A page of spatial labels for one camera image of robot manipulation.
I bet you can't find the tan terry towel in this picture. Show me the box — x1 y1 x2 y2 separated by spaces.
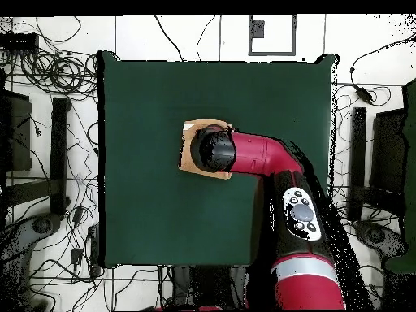
177 119 235 180

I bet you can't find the dark green table cloth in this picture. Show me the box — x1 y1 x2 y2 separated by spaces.
97 50 340 269

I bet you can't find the long black power strip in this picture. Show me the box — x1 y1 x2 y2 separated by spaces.
86 223 102 279

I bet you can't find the dark grey square patch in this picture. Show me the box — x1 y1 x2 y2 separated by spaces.
251 19 266 39

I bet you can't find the black power adapter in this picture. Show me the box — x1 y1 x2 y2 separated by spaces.
354 85 374 106

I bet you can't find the black box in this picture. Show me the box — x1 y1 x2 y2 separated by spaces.
370 108 407 196
0 89 33 172

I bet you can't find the dark wheeled chair base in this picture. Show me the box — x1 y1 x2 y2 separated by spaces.
0 212 63 311
353 219 409 261

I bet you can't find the short black floor cable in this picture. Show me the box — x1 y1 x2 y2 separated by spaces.
196 15 217 62

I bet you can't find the grey square floor frame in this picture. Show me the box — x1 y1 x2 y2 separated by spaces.
248 14 297 57

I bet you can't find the long black floor cable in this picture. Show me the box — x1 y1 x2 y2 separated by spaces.
153 15 187 63

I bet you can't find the black adapter cable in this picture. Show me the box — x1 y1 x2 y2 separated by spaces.
349 33 416 90

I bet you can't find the coil of black cables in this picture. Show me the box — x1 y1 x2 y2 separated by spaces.
19 48 98 100

